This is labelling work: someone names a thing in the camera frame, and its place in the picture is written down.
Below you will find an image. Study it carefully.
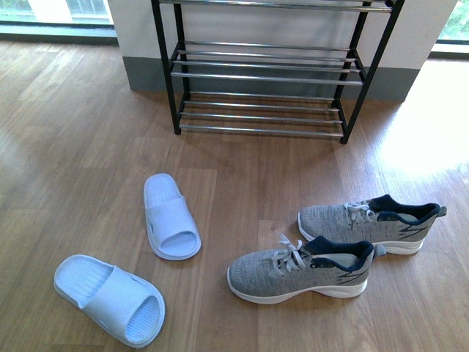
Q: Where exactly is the light blue slipper lower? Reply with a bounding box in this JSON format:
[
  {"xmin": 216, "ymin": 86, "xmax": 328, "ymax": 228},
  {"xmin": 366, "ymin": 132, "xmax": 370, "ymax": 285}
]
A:
[{"xmin": 53, "ymin": 254, "xmax": 166, "ymax": 348}]

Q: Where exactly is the black metal shoe rack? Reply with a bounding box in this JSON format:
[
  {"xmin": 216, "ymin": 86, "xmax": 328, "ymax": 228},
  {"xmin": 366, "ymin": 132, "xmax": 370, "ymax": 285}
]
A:
[{"xmin": 152, "ymin": 1, "xmax": 404, "ymax": 144}]

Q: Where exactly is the light blue slipper upper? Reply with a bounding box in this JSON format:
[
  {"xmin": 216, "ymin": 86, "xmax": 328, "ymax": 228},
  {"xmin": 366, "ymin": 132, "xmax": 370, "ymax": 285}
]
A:
[{"xmin": 144, "ymin": 173, "xmax": 202, "ymax": 260}]

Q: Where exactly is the grey knit sneaker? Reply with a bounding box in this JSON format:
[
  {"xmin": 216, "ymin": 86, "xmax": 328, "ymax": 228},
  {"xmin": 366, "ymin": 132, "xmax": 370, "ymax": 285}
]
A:
[
  {"xmin": 298, "ymin": 194, "xmax": 447, "ymax": 254},
  {"xmin": 227, "ymin": 235, "xmax": 385, "ymax": 304}
]

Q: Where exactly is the grey knit sneaker front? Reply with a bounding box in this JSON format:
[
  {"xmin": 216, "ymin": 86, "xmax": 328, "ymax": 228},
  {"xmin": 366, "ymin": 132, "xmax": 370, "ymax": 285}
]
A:
[{"xmin": 227, "ymin": 235, "xmax": 385, "ymax": 304}]

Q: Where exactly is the light blue slipper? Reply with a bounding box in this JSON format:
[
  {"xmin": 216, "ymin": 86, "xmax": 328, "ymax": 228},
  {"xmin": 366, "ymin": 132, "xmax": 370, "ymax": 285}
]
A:
[
  {"xmin": 144, "ymin": 173, "xmax": 202, "ymax": 260},
  {"xmin": 53, "ymin": 254, "xmax": 166, "ymax": 348}
]

